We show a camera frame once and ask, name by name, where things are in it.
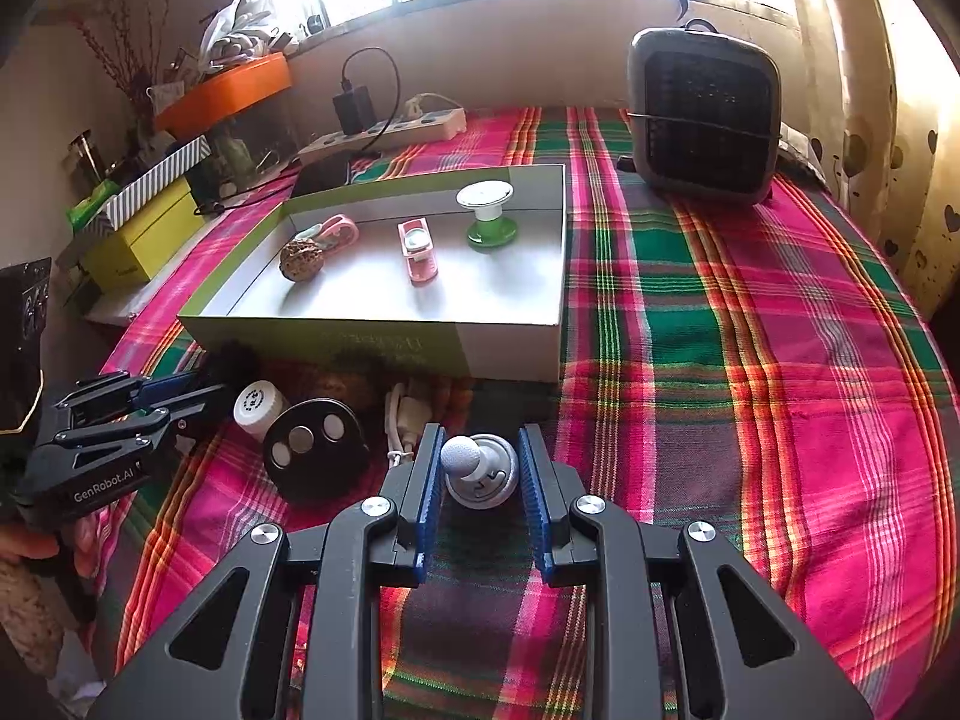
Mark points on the shallow cardboard box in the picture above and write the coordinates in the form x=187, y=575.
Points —
x=450, y=292

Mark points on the pink clip gadget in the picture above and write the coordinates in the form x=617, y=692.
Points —
x=418, y=255
x=341, y=227

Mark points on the black round remote fob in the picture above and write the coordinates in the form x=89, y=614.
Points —
x=315, y=457

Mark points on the brown walnut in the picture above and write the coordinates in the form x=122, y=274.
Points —
x=341, y=386
x=302, y=260

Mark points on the beige power strip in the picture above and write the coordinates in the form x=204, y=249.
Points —
x=420, y=124

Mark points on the grey portable heater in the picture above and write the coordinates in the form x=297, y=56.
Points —
x=697, y=120

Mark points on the black smartphone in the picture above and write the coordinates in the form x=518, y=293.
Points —
x=322, y=174

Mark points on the white plastic bag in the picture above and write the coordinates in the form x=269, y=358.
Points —
x=232, y=30

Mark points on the white round plastic jar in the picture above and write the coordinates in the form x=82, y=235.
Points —
x=259, y=405

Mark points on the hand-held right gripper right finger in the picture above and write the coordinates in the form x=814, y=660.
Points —
x=534, y=495

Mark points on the pink green plaid blanket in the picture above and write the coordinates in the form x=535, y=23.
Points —
x=750, y=390

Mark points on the black charger plug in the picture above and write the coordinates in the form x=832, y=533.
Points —
x=354, y=111

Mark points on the white and green spool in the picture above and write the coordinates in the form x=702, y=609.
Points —
x=487, y=225

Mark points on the green tissue pack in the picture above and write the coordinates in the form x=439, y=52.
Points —
x=90, y=202

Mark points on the grey striped box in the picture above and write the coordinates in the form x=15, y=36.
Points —
x=157, y=172

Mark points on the yellow box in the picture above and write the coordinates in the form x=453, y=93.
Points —
x=142, y=240

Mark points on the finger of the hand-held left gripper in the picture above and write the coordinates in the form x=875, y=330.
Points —
x=195, y=401
x=169, y=388

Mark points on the grey round knob gadget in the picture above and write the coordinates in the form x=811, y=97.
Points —
x=480, y=472

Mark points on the orange tray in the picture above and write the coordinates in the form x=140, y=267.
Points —
x=225, y=94

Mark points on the metal cup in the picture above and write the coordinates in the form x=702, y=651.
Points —
x=86, y=157

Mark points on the glass jar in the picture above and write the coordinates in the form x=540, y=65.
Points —
x=234, y=157

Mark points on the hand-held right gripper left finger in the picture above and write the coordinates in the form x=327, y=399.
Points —
x=429, y=495

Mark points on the cream heart print curtain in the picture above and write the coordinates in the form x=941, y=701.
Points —
x=862, y=127

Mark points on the person's left hand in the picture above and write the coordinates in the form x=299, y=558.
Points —
x=26, y=544

